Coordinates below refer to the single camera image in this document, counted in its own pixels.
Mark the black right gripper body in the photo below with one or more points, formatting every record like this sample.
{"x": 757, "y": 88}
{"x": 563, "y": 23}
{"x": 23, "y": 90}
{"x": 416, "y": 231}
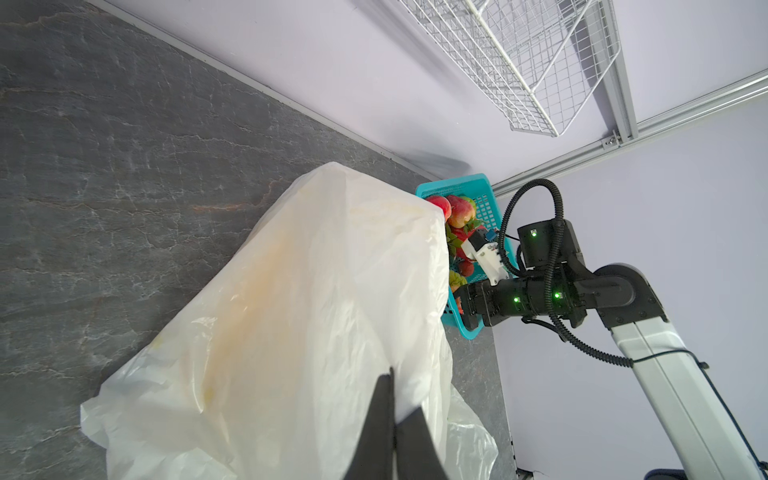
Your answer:
{"x": 481, "y": 304}

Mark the red fake dragon fruit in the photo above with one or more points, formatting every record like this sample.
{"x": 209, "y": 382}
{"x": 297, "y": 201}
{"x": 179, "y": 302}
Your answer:
{"x": 455, "y": 237}

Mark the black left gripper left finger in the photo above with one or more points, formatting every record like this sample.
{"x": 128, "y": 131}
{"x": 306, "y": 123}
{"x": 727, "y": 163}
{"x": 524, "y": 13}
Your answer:
{"x": 373, "y": 458}

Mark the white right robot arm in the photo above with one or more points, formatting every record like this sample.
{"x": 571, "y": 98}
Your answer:
{"x": 612, "y": 315}

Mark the green fake pear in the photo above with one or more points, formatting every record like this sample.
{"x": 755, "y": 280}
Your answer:
{"x": 456, "y": 281}

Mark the teal plastic basket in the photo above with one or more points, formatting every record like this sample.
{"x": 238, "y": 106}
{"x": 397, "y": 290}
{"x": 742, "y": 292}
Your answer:
{"x": 477, "y": 188}

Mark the white wire wall shelf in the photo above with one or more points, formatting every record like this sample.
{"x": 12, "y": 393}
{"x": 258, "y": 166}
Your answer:
{"x": 537, "y": 61}

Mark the white plastic bag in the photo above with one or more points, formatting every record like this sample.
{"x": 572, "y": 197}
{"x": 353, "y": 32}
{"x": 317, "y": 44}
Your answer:
{"x": 268, "y": 372}

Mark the pale fake peach with leaves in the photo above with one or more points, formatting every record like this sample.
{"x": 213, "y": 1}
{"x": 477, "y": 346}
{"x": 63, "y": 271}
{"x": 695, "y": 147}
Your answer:
{"x": 463, "y": 211}

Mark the red fake apple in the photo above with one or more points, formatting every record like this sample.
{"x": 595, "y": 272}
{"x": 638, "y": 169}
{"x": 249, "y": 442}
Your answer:
{"x": 443, "y": 203}

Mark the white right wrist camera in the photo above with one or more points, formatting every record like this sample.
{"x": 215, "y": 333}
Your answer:
{"x": 482, "y": 248}

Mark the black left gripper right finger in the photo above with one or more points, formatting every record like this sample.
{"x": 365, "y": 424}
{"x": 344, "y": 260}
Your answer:
{"x": 416, "y": 456}

